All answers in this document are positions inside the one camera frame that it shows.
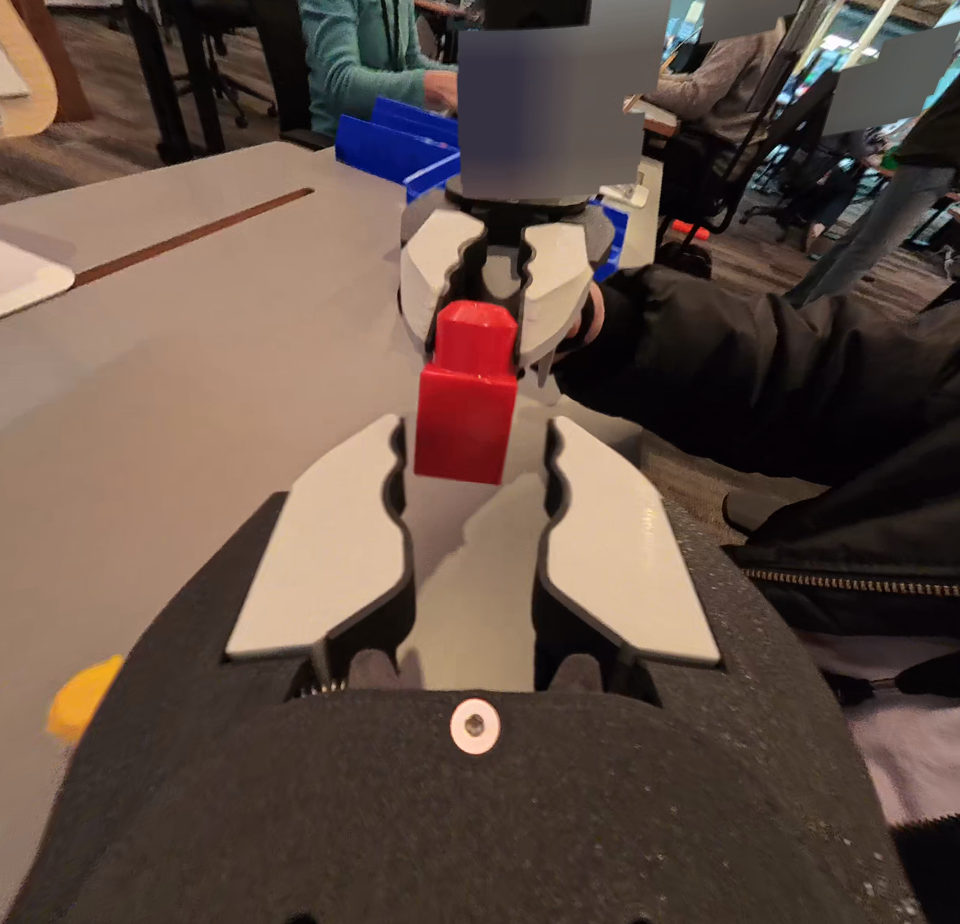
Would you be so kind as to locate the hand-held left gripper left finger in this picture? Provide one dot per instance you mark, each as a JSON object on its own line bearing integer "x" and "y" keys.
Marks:
{"x": 315, "y": 564}

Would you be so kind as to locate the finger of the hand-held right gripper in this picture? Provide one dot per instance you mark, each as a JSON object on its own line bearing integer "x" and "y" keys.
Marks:
{"x": 428, "y": 265}
{"x": 570, "y": 280}

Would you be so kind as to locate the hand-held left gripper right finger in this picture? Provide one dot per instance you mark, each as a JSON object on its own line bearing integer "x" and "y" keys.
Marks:
{"x": 630, "y": 564}

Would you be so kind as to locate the blue storage bin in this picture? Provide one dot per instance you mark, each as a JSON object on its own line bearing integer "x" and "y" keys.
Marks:
{"x": 390, "y": 152}

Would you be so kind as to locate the red mega block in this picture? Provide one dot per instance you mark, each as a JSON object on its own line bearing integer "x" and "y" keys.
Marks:
{"x": 465, "y": 415}

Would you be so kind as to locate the yellow mega block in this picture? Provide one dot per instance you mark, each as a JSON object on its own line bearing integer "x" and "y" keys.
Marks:
{"x": 83, "y": 702}

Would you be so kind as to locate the black office chair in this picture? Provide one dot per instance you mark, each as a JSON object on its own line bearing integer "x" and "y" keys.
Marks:
{"x": 750, "y": 175}
{"x": 225, "y": 40}

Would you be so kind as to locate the person's white garment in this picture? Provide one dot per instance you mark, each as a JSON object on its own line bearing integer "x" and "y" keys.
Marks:
{"x": 915, "y": 729}

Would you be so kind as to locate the white flat object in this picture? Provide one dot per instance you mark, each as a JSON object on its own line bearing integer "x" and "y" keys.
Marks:
{"x": 30, "y": 280}

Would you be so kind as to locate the instruction sheet board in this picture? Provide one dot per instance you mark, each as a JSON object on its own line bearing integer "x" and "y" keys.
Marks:
{"x": 30, "y": 70}

